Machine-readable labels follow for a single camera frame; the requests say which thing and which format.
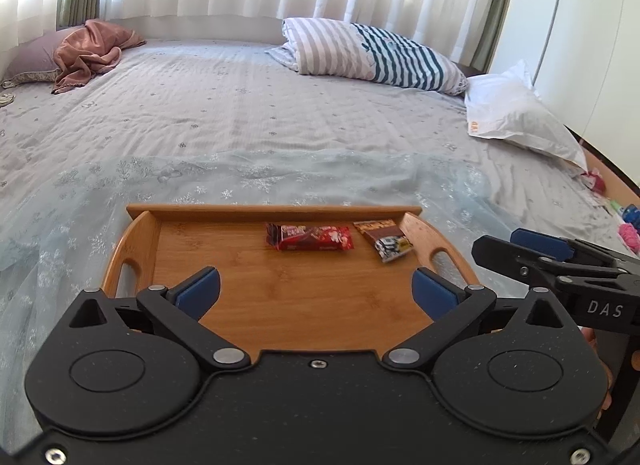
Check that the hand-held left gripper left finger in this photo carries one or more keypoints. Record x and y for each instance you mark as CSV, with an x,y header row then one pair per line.
x,y
200,292

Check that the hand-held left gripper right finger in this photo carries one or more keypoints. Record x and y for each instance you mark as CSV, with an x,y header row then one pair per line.
x,y
430,295

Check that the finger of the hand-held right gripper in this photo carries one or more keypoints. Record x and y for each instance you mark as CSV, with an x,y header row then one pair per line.
x,y
505,252
540,241

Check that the brown white snack packet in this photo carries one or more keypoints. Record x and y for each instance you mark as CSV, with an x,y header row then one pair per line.
x,y
385,241

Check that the wooden serving tray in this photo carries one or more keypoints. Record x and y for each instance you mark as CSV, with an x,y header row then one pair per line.
x,y
300,295

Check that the dark red snack packet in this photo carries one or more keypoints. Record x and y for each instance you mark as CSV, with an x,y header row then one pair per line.
x,y
310,238

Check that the person's right hand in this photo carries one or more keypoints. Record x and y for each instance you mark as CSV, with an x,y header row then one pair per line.
x,y
610,395

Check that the pink yarn ball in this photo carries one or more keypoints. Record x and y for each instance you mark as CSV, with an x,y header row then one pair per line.
x,y
630,238

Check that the green white small item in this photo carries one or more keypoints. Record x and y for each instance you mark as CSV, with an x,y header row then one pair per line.
x,y
617,207

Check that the blue yarn ball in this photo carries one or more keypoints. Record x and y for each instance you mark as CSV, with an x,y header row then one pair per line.
x,y
632,216

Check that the white plastic bag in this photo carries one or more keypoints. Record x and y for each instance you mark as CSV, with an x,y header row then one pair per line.
x,y
520,110

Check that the light blue snowflake tulle cloth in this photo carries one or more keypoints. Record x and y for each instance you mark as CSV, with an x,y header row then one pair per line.
x,y
75,205

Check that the grey quilted bed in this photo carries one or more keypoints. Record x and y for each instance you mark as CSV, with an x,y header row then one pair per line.
x,y
200,95

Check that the white wardrobe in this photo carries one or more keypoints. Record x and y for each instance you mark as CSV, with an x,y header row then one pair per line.
x,y
575,20

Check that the pink crumpled cloth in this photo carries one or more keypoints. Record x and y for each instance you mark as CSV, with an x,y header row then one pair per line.
x,y
90,52

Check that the striped folded quilt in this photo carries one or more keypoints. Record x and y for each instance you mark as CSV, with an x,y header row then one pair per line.
x,y
325,45

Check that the small pale round object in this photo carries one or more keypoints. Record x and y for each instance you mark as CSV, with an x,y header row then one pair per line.
x,y
5,99

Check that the mauve pillow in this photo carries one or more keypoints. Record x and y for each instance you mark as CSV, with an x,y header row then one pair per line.
x,y
35,57

